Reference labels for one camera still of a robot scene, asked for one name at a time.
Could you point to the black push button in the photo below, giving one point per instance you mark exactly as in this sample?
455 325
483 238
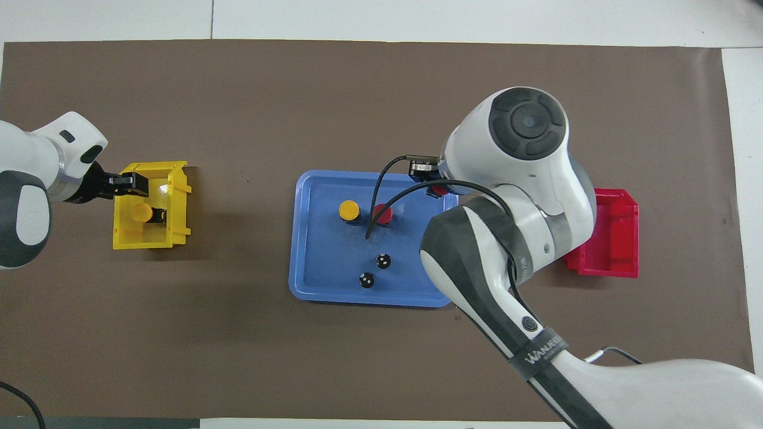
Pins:
366 280
383 261

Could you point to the blue plastic tray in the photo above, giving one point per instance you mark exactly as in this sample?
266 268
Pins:
322 262

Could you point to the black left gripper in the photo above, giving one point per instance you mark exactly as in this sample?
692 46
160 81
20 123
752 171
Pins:
95 185

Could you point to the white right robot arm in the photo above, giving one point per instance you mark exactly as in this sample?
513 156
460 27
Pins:
524 179

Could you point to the yellow plastic bin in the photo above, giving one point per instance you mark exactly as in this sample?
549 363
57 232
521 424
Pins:
143 241

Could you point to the red push button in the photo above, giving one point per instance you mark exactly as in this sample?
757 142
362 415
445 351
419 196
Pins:
440 190
382 213

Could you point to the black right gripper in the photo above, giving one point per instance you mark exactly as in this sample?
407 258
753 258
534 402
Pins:
426 170

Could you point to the brown table mat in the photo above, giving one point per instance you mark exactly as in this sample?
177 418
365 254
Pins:
238 357

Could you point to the yellow push button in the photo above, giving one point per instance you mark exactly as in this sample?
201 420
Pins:
349 210
141 213

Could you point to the red plastic bin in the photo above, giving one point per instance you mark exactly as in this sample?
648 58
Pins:
614 238

